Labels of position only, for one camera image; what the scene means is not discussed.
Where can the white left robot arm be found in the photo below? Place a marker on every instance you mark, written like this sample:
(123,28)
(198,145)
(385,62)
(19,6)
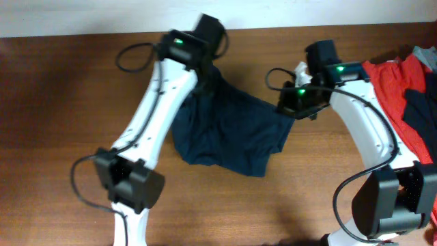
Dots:
(127,170)

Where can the grey garment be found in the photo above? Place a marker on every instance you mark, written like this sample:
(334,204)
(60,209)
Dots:
(427,56)

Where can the dark blue shirt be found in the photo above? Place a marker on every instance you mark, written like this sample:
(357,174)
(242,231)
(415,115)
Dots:
(229,128)

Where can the black garment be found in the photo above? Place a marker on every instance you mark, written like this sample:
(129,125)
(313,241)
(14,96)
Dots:
(420,114)

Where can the red garment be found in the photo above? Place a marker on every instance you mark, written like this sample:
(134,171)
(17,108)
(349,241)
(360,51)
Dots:
(390,80)

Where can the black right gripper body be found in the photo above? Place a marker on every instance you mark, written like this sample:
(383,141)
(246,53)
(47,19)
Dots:
(300,102)

